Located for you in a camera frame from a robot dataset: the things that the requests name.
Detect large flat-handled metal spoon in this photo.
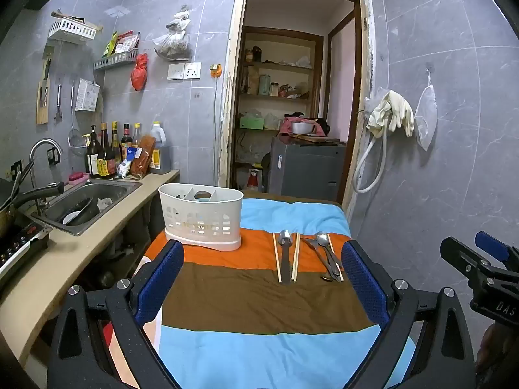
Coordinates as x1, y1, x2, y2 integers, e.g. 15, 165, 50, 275
278, 230, 293, 285

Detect white plastic utensil holder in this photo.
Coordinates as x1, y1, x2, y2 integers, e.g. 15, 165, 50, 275
158, 183, 244, 251

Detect metal fork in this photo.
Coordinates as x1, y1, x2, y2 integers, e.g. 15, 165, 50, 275
301, 237, 340, 281

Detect brown food packet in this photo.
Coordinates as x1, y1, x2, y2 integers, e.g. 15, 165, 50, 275
131, 135, 157, 180

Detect white wall basket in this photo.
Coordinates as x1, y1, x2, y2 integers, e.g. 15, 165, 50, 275
47, 10, 102, 45

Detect white hose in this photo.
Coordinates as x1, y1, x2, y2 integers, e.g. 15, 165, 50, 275
351, 109, 389, 194

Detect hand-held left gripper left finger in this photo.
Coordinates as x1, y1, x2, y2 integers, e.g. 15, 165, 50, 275
46, 240, 185, 389

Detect pink cloth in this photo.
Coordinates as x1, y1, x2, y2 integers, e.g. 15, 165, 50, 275
277, 116, 329, 138

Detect wooden chopsticks pair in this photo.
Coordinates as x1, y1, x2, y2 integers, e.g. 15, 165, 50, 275
291, 232, 301, 283
273, 232, 283, 284

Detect gold metal spoon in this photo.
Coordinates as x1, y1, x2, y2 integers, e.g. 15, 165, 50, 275
310, 247, 333, 283

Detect tall dark sauce bottle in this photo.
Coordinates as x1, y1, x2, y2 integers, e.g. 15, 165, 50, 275
97, 123, 116, 179

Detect seasoning packets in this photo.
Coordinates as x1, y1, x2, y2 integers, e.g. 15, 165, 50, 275
101, 30, 141, 58

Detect red plastic bag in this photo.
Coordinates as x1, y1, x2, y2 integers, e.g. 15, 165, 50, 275
130, 52, 149, 92

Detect clear bag of dried goods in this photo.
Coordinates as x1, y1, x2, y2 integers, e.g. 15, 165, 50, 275
153, 6, 194, 62

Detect dark sauce bottle red cap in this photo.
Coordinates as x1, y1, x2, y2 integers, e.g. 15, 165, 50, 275
121, 124, 134, 159

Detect door frame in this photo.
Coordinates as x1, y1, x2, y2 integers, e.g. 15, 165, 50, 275
213, 0, 372, 212

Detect dark sauce bottle yellow cap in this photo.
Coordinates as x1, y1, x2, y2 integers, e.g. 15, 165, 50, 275
86, 125, 102, 177

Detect hanging metal peeler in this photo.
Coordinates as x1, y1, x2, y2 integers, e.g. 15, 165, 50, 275
54, 84, 64, 125

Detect striped cloth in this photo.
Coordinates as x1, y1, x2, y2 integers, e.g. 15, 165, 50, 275
103, 194, 418, 389

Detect large oil jug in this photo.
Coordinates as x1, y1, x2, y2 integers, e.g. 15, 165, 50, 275
149, 121, 171, 175

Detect wooden storage shelf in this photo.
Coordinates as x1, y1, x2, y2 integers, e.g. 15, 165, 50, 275
233, 26, 325, 192

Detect person's right hand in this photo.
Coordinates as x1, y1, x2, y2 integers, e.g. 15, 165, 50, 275
474, 324, 501, 377

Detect wooden cutting board with knife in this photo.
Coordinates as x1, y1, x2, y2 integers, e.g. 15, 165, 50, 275
36, 46, 56, 126

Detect grey power cable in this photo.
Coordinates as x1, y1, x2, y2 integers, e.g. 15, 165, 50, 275
213, 77, 222, 188

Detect black-handled frying pan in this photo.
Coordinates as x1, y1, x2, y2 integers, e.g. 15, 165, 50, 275
0, 178, 66, 238

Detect wooden chopstick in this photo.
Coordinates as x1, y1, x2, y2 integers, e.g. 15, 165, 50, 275
327, 235, 345, 283

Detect chrome faucet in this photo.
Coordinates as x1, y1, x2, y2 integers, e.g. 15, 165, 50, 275
29, 138, 63, 216

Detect black induction cooker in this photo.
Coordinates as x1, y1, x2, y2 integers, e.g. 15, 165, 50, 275
0, 219, 52, 281

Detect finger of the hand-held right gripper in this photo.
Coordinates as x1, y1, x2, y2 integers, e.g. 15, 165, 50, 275
475, 231, 519, 270
440, 236, 497, 288

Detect ornate-handled metal spoon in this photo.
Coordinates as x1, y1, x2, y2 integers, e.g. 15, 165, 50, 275
315, 231, 342, 280

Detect stainless steel sink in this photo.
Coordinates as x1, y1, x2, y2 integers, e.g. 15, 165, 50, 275
31, 179, 143, 237

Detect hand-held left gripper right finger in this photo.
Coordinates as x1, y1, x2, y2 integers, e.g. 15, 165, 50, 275
341, 240, 475, 389

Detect white hanging box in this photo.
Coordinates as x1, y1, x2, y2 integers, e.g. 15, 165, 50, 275
75, 78, 101, 113

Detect cream rubber gloves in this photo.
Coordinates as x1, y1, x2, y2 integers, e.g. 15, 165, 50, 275
367, 90, 415, 139

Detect dark pan in sink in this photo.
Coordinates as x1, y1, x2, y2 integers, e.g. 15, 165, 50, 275
61, 198, 101, 226

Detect white mesh bag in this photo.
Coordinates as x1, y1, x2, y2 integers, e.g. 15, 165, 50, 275
414, 66, 439, 152

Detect metal mesh strainer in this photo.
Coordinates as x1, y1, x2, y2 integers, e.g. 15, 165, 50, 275
67, 84, 88, 157

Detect grey wall shelf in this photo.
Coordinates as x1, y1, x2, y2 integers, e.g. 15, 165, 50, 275
93, 50, 139, 72

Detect white and blue packet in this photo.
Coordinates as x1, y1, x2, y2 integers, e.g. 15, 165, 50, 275
116, 149, 137, 179

